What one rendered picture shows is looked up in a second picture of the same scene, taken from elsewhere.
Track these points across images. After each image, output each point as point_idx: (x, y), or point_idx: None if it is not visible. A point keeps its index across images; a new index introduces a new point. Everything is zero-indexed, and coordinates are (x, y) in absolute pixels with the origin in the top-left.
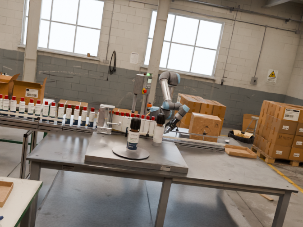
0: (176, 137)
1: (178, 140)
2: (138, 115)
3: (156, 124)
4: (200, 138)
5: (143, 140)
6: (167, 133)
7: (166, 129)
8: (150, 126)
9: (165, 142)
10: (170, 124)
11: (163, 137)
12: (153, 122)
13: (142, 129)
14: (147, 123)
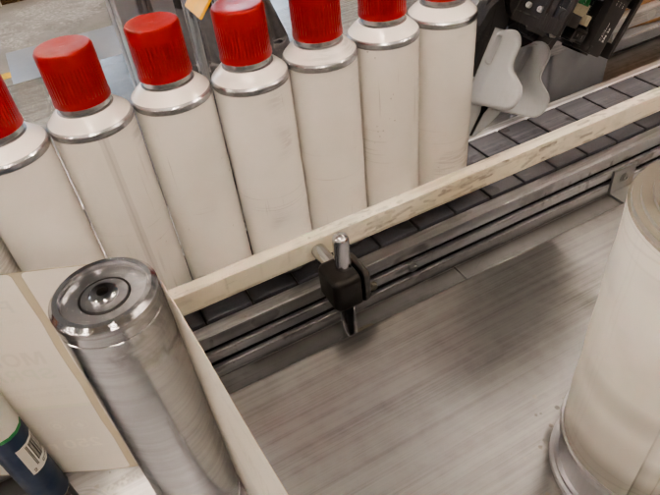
0: (608, 118)
1: (613, 132)
2: (79, 75)
3: (384, 80)
4: (649, 0)
5: (367, 432)
6: (500, 111)
7: (520, 84)
8: (321, 142)
9: (598, 274)
10: (577, 0)
11: (495, 178)
12: (342, 71)
13: (233, 225)
14: (276, 124)
